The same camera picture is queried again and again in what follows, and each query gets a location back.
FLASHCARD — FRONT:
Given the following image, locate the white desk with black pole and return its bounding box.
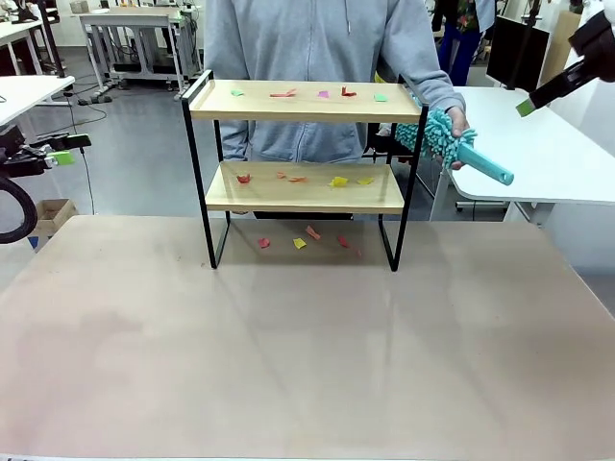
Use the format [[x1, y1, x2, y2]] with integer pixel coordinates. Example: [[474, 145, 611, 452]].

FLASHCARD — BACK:
[[0, 0, 67, 79]]

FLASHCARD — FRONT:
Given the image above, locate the black frame wooden two-tier shelf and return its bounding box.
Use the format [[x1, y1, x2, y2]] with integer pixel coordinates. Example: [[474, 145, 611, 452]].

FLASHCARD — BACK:
[[181, 69, 430, 273]]

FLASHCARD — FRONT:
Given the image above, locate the person's grey hoodie torso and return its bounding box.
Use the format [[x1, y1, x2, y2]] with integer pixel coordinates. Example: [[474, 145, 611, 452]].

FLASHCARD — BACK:
[[204, 0, 433, 164]]

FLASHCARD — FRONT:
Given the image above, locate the person's left forearm grey sleeve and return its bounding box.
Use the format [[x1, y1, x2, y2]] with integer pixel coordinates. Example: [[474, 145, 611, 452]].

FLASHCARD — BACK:
[[398, 45, 466, 114]]

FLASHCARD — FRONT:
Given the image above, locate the black office chair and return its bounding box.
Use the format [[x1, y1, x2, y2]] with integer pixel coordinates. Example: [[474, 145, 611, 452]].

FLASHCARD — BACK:
[[362, 122, 433, 167]]

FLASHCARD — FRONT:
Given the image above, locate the black monitor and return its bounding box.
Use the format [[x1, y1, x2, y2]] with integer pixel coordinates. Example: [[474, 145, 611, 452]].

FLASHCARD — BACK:
[[485, 14, 552, 92]]

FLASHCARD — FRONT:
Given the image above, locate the person in blue trousers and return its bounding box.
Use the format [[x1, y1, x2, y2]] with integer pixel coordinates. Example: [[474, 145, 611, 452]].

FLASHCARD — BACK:
[[430, 0, 496, 87]]

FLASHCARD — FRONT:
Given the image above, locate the teal chenille duster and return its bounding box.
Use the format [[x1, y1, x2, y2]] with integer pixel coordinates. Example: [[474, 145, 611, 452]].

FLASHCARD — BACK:
[[394, 108, 515, 187]]

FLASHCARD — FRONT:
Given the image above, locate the person's left hand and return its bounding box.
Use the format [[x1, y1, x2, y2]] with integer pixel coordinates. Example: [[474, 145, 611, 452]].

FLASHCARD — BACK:
[[444, 106, 471, 172]]

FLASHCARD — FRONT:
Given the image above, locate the cardboard box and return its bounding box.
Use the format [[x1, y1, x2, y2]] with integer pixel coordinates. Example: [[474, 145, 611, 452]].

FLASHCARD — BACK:
[[27, 198, 79, 240]]

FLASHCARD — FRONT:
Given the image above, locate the black corrugated cable hose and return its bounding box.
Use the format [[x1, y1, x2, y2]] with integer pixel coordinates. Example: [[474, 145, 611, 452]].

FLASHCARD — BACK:
[[0, 175, 39, 245]]

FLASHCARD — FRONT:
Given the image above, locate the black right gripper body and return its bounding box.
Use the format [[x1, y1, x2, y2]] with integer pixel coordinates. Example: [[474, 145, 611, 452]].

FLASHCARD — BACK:
[[568, 12, 615, 83]]

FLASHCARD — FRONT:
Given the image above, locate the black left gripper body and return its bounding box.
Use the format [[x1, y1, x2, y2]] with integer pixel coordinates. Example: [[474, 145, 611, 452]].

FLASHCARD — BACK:
[[0, 124, 49, 178]]

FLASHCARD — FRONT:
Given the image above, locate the brown cardboard panel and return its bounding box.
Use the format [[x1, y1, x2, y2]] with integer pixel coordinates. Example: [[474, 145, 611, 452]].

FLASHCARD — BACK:
[[540, 9, 585, 105]]

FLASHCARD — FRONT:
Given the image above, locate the grey metal frame table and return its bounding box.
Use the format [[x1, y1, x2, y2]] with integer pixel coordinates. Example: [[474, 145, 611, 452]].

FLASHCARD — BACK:
[[78, 6, 203, 95]]

